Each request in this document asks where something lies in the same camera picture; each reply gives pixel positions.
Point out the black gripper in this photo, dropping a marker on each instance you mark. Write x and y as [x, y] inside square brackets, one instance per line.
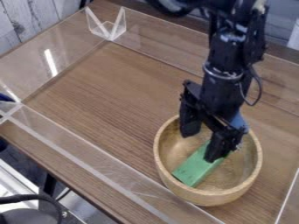
[211, 103]

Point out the green rectangular block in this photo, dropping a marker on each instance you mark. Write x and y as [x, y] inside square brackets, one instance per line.
[195, 169]

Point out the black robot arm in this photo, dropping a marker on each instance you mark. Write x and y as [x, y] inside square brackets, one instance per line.
[236, 31]

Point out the brown wooden bowl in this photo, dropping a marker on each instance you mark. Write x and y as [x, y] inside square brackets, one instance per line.
[208, 181]

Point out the black table leg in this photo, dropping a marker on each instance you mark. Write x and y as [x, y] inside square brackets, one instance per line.
[50, 184]

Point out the blue object at left edge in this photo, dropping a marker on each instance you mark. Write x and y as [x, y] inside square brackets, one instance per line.
[6, 98]

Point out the clear acrylic enclosure wall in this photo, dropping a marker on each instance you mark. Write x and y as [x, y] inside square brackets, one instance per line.
[95, 97]

